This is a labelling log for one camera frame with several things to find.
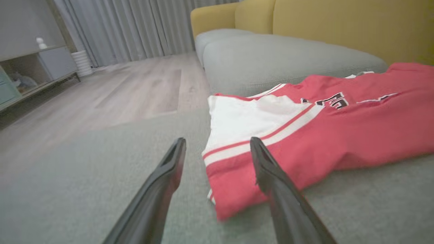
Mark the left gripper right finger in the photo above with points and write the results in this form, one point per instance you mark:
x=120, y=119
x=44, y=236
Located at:
x=291, y=217

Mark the narrow yellow backrest cushion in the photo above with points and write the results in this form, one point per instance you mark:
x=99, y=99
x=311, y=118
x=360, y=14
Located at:
x=254, y=15

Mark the small white figurine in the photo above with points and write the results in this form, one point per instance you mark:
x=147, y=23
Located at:
x=41, y=43

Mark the white ribbed cylinder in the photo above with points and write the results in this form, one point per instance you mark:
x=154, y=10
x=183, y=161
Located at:
x=82, y=63

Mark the grey low cabinet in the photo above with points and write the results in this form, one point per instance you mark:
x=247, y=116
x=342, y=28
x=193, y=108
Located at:
x=57, y=61

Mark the large grey sofa seat cushion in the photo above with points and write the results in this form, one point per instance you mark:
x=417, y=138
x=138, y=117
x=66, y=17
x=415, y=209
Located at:
x=84, y=169

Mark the red white basketball jersey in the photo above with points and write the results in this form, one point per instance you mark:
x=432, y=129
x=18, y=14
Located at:
x=339, y=135

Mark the wide yellow backrest cushion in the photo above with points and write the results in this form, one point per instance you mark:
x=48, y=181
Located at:
x=356, y=27

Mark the yellow sofa armrest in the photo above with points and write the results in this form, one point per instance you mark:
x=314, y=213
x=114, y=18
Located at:
x=212, y=17

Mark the plush toy in cabinet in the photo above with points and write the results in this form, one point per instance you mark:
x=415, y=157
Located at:
x=23, y=82

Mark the pale green cabinet door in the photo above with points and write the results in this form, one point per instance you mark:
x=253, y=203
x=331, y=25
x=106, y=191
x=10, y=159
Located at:
x=8, y=86

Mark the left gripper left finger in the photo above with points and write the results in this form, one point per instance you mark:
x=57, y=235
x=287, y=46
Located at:
x=145, y=213

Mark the grey pleated curtain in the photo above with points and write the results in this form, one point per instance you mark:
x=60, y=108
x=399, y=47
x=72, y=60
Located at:
x=135, y=27

